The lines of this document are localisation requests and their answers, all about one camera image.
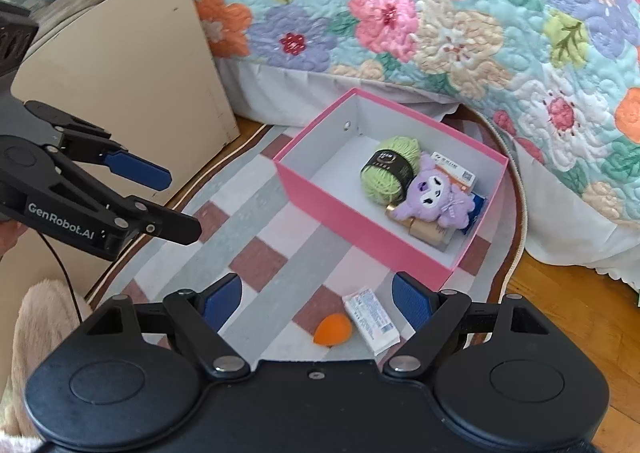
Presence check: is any pink fluffy clothing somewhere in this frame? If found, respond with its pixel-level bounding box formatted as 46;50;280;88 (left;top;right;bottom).
0;278;96;453

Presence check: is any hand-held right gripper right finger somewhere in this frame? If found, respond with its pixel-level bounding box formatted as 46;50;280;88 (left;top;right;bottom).
382;271;551;375

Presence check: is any white tissue packet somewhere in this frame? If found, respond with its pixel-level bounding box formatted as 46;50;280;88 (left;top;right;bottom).
342;287;401;354

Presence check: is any gold foundation bottle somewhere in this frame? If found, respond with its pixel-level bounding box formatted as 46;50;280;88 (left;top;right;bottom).
384;203;453;251

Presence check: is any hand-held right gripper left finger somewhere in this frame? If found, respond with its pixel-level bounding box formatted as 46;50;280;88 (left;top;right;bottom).
82;273;251;379

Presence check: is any black cable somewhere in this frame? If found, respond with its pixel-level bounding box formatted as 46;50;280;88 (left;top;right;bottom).
42;233;85;326

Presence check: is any pink cardboard box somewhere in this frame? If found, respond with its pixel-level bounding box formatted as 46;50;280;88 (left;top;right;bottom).
274;87;510;292

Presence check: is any blue wet wipes packet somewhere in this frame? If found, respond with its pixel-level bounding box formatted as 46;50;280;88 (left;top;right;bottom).
462;193;487;235

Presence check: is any purple plush toy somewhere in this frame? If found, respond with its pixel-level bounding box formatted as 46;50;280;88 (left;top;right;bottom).
391;153;478;230

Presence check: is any white orange floss box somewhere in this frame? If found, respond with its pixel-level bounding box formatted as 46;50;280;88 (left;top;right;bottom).
431;150;477;194

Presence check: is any green yarn ball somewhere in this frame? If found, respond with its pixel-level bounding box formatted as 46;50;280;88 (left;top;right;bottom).
359;136;423;201

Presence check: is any floral quilt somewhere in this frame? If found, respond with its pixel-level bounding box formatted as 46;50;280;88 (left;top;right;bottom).
182;0;640;229

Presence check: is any orange makeup sponge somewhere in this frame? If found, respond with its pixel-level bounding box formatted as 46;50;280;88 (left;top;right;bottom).
313;313;353;348

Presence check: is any beige wooden board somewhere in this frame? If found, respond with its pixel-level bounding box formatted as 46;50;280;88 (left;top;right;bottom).
0;0;242;306

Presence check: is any checkered rug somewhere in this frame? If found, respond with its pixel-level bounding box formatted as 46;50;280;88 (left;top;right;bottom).
82;106;528;364

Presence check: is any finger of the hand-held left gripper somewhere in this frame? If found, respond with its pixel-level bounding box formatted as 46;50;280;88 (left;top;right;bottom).
25;100;173;192
47;146;202;246

